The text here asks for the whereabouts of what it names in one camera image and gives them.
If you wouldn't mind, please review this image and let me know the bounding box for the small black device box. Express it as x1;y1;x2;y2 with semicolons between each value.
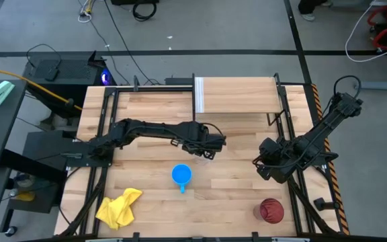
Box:
44;68;60;82

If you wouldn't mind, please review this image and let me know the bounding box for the yellow cloth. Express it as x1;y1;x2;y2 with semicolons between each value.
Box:
95;187;144;231

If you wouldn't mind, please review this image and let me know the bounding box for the black equipment cart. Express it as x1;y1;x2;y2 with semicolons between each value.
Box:
0;130;79;235

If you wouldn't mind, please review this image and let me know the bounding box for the coiled black cable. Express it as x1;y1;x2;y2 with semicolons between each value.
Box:
132;1;158;22

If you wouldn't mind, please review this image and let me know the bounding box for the white floor cable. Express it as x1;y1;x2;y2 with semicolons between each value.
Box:
344;0;387;63

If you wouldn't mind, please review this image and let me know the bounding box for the long black floor cable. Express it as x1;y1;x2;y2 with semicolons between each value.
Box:
103;0;163;85

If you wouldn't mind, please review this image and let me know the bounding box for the black metal rig frame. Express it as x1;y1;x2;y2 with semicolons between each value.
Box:
58;75;349;242

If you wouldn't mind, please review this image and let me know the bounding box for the black equipment box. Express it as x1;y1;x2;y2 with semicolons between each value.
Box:
110;0;161;6

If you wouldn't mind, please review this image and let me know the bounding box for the mint green stapler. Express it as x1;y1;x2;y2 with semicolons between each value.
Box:
0;80;15;107

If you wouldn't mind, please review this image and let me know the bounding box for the thin black looped cable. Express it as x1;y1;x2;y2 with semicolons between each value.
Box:
26;43;62;73

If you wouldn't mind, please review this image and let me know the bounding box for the red faceted plastic tumbler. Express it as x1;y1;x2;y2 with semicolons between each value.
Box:
253;198;286;225

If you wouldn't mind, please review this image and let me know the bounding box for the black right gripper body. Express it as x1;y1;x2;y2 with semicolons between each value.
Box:
259;136;297;184

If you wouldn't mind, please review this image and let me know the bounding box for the yellow roll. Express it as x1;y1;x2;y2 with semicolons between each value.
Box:
14;190;36;202

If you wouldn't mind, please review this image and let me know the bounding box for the person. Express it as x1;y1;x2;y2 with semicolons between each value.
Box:
296;0;333;22

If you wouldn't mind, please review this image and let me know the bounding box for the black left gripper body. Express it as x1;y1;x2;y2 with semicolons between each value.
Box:
179;121;227;153

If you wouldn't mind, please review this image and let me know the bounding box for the clear plastic measuring cup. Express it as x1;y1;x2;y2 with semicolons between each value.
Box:
191;153;216;167

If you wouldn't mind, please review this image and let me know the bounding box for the wooden shelf with black legs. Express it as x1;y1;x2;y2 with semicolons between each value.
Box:
192;72;286;127

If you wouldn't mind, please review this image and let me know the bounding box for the white cable with plug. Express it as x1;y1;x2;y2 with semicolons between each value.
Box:
77;0;95;24

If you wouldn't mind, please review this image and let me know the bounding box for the yellow cable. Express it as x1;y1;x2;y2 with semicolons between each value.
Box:
0;63;83;112

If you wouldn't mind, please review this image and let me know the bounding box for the black computer tower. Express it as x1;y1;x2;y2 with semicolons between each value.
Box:
23;50;114;119

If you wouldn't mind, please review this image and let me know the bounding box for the orange black hazard tape strip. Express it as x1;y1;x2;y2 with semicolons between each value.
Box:
310;83;351;236

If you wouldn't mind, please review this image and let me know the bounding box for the blue plastic cup with handle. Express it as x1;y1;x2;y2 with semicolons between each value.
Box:
171;163;194;194

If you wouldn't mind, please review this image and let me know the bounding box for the black table clamp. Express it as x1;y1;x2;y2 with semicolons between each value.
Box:
313;197;341;212

